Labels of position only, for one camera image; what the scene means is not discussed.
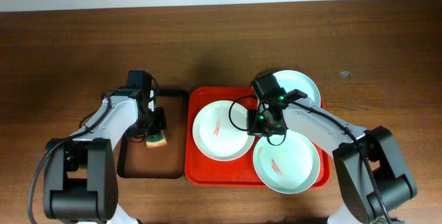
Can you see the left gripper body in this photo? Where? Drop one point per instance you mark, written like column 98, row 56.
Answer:
column 157, row 123

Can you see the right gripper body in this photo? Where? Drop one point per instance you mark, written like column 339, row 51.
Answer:
column 264, row 127

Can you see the green yellow sponge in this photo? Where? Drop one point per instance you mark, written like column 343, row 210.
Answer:
column 155, row 140

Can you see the pale blue plate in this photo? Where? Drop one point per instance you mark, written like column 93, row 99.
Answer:
column 290, row 80

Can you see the pale green plate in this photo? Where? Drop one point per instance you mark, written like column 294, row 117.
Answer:
column 290, row 167

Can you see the white plate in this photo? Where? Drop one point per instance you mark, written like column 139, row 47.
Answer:
column 219, row 131

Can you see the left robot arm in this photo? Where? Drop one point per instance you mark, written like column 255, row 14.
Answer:
column 80, row 181

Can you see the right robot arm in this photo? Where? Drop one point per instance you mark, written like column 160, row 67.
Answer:
column 373, row 175

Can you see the black shallow water tray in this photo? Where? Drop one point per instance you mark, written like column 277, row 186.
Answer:
column 136, row 160

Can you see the red plastic tray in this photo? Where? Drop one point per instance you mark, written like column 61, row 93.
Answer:
column 200, row 169

